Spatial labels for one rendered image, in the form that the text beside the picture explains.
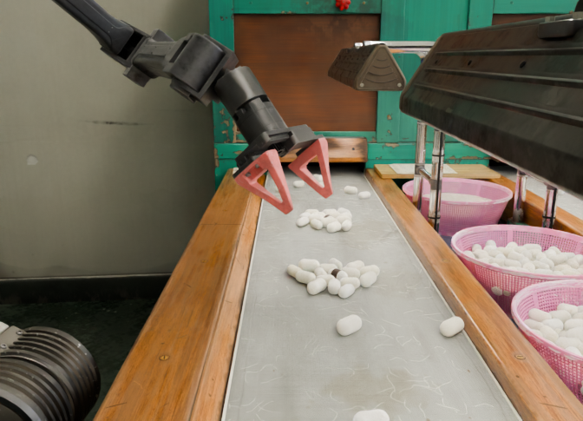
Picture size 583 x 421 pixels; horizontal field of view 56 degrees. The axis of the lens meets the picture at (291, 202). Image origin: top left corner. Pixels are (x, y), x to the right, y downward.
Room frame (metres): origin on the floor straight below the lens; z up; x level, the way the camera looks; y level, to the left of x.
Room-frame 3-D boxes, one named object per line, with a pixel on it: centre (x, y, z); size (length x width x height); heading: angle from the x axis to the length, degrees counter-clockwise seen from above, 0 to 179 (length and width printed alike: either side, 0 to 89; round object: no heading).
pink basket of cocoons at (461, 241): (0.91, -0.42, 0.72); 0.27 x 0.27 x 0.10
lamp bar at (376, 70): (1.18, -0.14, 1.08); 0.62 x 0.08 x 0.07; 0
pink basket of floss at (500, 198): (1.35, -0.42, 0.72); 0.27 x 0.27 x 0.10
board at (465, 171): (1.57, -0.41, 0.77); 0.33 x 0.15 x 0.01; 90
